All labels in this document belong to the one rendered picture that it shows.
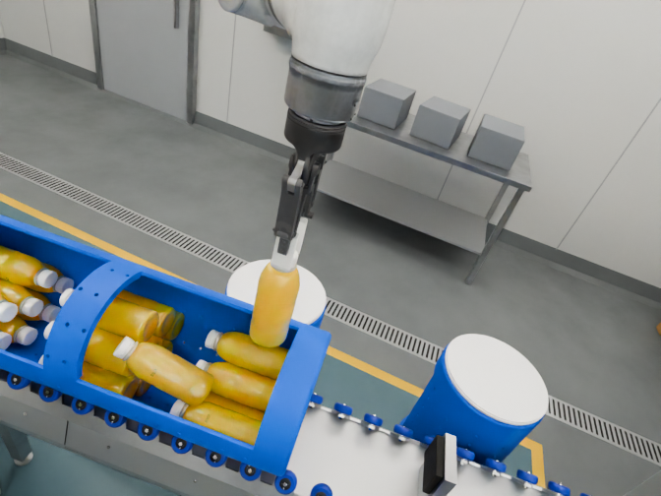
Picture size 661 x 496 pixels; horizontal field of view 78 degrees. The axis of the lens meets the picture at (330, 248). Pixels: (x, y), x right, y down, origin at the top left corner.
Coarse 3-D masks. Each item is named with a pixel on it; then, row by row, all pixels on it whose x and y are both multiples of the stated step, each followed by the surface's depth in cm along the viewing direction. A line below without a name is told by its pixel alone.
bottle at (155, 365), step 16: (128, 352) 74; (144, 352) 75; (160, 352) 76; (144, 368) 74; (160, 368) 75; (176, 368) 77; (192, 368) 79; (160, 384) 76; (176, 384) 76; (192, 384) 77; (208, 384) 79; (192, 400) 78
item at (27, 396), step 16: (0, 384) 87; (16, 400) 87; (32, 400) 86; (64, 416) 86; (80, 416) 86; (96, 416) 86; (112, 432) 85; (128, 432) 85; (144, 448) 85; (160, 448) 84; (192, 448) 84; (192, 464) 84; (224, 464) 83; (224, 480) 83; (240, 480) 83; (256, 480) 83
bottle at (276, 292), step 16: (272, 272) 63; (288, 272) 63; (272, 288) 63; (288, 288) 64; (256, 304) 67; (272, 304) 65; (288, 304) 66; (256, 320) 68; (272, 320) 67; (288, 320) 69; (256, 336) 70; (272, 336) 69
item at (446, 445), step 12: (432, 444) 85; (444, 444) 83; (432, 456) 83; (444, 456) 81; (420, 468) 93; (432, 468) 80; (444, 468) 79; (420, 480) 90; (432, 480) 79; (444, 480) 77; (420, 492) 87; (432, 492) 81; (444, 492) 79
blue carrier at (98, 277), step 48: (0, 240) 100; (48, 240) 84; (96, 288) 75; (144, 288) 97; (192, 288) 82; (48, 336) 71; (192, 336) 98; (288, 336) 93; (48, 384) 76; (288, 384) 70; (192, 432) 72; (288, 432) 68
